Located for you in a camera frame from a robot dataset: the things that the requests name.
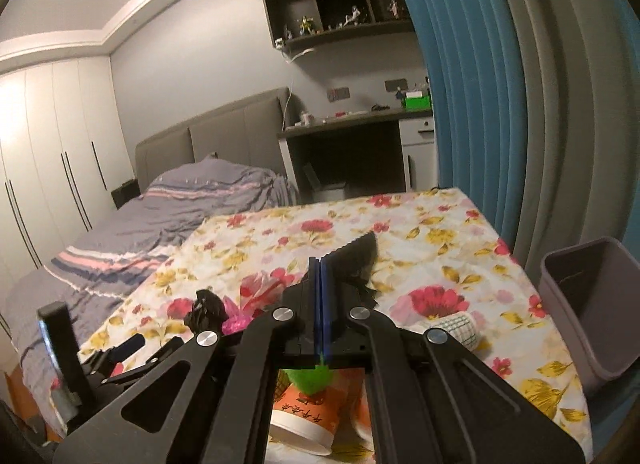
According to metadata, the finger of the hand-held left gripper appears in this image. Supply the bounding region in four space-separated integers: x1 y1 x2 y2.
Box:
92 334 147 375
107 338 186 388

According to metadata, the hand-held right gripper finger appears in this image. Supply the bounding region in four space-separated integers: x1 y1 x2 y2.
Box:
322 255 587 464
52 258 325 464

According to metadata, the black plastic wrapper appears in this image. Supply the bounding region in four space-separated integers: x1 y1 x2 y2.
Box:
325 230 381 309

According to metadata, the small grid paper cup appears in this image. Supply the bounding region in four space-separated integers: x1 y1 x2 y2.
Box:
425 311 483 352

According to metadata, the grey trash bin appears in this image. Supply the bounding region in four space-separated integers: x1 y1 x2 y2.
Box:
539 238 640 395

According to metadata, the red white plastic wrapper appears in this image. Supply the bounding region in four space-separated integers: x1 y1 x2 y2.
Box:
239 269 301 317

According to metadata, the black crumpled plastic bag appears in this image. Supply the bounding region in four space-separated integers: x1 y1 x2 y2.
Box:
184 289 228 335

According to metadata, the floral tablecloth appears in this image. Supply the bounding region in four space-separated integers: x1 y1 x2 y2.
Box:
50 187 593 464

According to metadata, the pink plastic wrapper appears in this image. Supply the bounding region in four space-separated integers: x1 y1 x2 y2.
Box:
220 294 251 335

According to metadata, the green plastic wrapper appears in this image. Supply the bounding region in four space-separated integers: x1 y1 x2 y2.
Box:
289 354 336 397

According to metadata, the white pedal bin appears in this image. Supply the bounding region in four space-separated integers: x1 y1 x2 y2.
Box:
302 164 351 203

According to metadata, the orange paper cup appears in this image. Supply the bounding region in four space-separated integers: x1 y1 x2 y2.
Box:
269 368 351 457

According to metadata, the grey striped blanket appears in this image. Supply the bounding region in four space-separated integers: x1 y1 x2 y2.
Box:
0 159 301 435

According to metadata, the black nightstand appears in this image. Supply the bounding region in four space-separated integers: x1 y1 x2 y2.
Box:
111 179 141 209

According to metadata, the dark top desk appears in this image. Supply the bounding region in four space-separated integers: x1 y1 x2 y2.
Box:
277 106 438 205

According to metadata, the white wardrobe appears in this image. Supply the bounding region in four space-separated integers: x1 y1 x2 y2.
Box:
0 56 136 339

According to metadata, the grey padded headboard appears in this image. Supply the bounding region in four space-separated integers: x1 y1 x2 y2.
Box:
135 87 293 195

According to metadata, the blue curtain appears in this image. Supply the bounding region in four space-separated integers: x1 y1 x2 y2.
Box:
380 0 546 255

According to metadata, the row of toy figurines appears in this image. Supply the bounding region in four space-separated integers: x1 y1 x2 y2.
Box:
282 0 408 39

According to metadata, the grey curtain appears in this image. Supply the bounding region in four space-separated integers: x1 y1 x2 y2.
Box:
485 0 640 269

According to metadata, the white hanging cable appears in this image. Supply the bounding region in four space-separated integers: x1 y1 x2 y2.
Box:
281 46 317 132

